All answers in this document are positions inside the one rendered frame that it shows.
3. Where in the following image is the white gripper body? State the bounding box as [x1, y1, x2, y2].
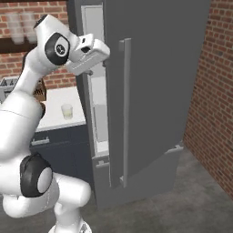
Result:
[65, 39, 111, 76]

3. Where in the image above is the dark wooden wall shelf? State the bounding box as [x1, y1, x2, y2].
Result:
[0, 36, 38, 55]

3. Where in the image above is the silver drawer handle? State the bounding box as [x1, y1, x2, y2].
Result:
[30, 137, 51, 147]

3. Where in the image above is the dark blue cupboard door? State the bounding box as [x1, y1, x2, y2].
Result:
[38, 145, 94, 185]

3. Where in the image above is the grey fridge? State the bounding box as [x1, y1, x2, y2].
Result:
[66, 0, 111, 210]

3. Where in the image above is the grey fridge door handle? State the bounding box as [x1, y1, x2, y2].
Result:
[118, 37, 132, 187]

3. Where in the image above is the grey fridge freezer drawer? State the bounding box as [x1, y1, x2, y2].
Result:
[91, 145, 185, 210]

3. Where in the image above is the glass of lemonade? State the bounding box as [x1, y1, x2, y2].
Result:
[60, 104, 74, 120]

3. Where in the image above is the grey freezer drawer handle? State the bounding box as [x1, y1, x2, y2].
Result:
[164, 145, 184, 155]

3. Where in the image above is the grey fridge door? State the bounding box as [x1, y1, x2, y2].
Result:
[103, 0, 212, 189]

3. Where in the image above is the dark blue cupboard drawer front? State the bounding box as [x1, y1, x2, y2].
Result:
[29, 124, 89, 150]

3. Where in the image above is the silver toaster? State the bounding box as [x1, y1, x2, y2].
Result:
[0, 76, 20, 104]

